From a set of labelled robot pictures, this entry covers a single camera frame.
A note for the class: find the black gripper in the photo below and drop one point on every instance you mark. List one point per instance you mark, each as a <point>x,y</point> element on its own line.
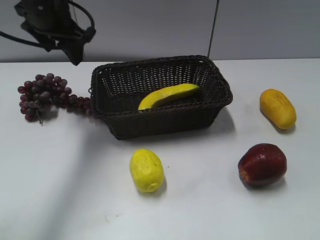
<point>51,24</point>

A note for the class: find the yellow banana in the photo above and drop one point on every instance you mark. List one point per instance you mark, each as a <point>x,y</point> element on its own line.
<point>168,94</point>

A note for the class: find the black wicker basket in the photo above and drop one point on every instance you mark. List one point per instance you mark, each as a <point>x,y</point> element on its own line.
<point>118,88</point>

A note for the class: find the dark red grape bunch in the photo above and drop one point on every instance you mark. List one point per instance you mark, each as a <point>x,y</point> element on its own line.
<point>41,98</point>

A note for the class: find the yellow lemon fruit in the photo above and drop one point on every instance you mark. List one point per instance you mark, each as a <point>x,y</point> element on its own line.
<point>146,170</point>

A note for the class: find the orange yellow mango fruit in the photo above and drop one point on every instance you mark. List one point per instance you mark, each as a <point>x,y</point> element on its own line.
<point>275,105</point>

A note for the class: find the dark red apple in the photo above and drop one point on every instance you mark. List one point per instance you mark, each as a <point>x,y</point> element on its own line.
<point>263,164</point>

